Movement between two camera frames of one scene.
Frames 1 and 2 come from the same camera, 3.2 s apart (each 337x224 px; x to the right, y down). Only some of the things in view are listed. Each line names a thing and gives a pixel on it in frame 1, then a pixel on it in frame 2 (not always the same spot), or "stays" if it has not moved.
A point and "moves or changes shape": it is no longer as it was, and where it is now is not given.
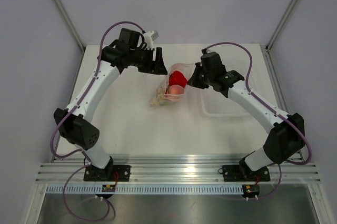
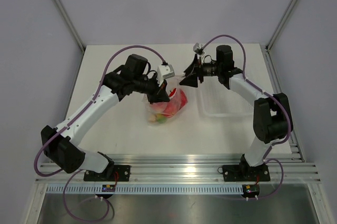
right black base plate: x=231 y=173 stays
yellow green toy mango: x=164 y=102 moves or changes shape
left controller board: x=110 y=188 stays
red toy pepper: x=177 y=78 -> x=182 y=98
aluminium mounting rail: x=174 y=168 stays
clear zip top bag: x=161 y=97 moves or changes shape
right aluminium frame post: x=287 y=12 stays
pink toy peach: x=176 y=89 -> x=158 y=107
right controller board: x=249 y=191 stays
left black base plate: x=92 y=173 stays
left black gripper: x=157 y=67 -> x=159 y=94
